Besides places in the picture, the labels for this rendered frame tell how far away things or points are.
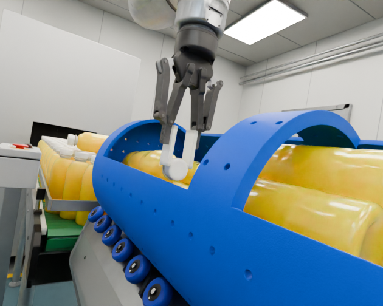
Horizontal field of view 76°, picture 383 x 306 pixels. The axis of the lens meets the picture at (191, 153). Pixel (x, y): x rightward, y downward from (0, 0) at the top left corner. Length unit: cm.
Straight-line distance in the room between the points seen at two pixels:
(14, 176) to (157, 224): 54
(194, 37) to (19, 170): 56
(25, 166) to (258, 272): 68
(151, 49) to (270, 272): 516
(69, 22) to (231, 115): 363
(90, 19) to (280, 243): 509
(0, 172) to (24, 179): 5
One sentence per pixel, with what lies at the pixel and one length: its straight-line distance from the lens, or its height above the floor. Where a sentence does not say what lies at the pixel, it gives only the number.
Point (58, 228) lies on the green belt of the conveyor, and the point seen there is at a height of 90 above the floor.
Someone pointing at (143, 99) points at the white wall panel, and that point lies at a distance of 500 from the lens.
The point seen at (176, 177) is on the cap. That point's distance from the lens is 43.
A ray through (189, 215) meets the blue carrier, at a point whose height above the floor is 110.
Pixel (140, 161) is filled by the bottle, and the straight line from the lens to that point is 50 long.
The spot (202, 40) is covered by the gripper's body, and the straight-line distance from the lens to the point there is 44.
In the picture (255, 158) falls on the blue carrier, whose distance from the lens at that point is 22.
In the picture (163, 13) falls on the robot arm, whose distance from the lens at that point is 59.
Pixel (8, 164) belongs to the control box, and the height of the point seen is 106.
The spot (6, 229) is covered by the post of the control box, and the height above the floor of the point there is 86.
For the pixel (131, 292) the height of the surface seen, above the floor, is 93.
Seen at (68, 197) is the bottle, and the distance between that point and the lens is 85.
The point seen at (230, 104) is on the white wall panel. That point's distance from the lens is 590.
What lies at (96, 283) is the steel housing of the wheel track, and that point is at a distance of 58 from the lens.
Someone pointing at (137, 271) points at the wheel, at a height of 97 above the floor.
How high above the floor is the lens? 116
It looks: level
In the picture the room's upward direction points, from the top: 9 degrees clockwise
